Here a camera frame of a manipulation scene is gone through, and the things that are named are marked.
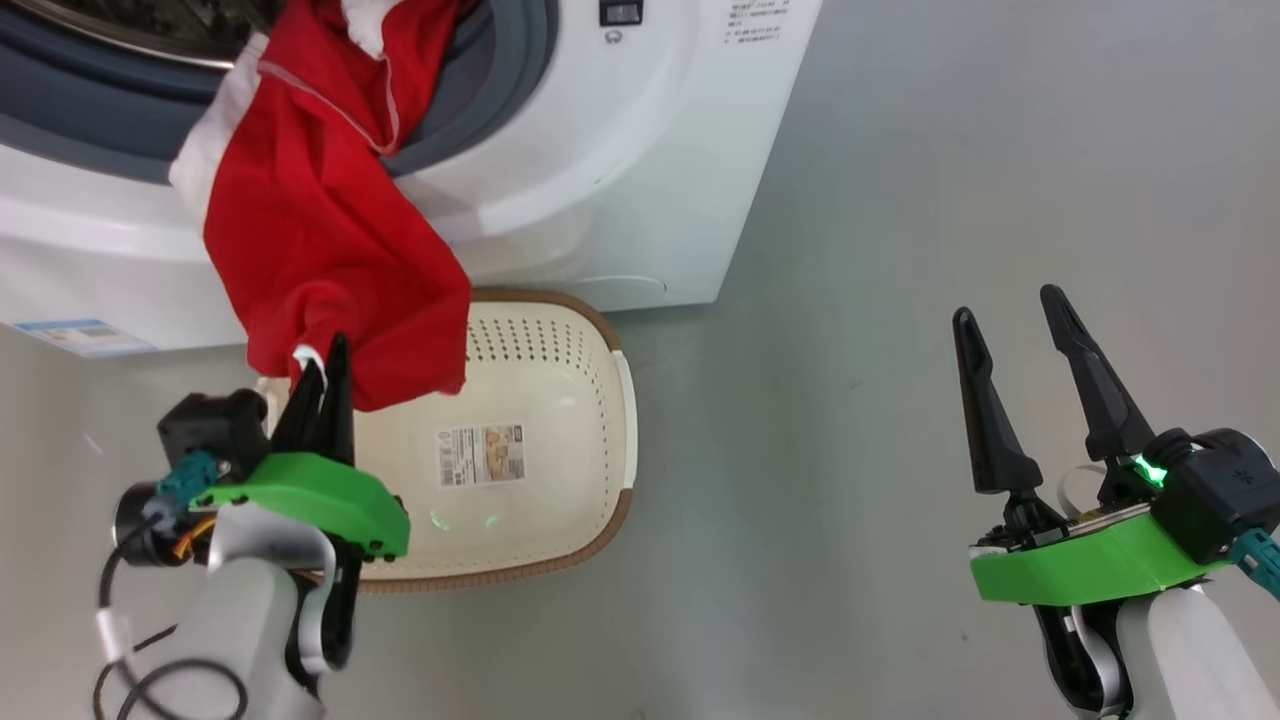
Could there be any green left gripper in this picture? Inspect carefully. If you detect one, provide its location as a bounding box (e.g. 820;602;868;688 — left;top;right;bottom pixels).
190;333;411;561

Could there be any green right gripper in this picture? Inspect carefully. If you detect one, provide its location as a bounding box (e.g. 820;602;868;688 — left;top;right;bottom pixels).
952;284;1233;608

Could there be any red and white garment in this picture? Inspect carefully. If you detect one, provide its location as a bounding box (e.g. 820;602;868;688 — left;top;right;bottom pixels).
168;0;474;414

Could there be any paper basket label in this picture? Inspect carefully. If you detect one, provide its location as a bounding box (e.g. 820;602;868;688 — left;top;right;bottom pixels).
436;424;527;490

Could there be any cream perforated laundry basket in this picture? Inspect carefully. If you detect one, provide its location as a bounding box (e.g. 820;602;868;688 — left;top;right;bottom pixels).
255;288;639;596

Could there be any white front-load washing machine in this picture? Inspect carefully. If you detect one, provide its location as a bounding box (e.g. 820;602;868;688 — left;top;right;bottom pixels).
0;0;824;357

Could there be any blue energy label sticker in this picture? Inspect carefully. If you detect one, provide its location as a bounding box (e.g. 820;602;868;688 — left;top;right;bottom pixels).
12;318;160;359

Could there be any teal left camera connector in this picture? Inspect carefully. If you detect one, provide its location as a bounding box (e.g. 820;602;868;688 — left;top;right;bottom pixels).
152;451;227;503

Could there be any teal camera connector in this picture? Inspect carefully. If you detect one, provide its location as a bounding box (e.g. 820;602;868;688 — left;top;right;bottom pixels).
1230;527;1280;602
152;451;227;503

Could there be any teal right camera connector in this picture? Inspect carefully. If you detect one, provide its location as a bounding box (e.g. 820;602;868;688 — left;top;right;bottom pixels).
1230;527;1280;602

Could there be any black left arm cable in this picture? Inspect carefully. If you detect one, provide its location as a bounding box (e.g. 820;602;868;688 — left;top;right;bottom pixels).
92;515;250;720

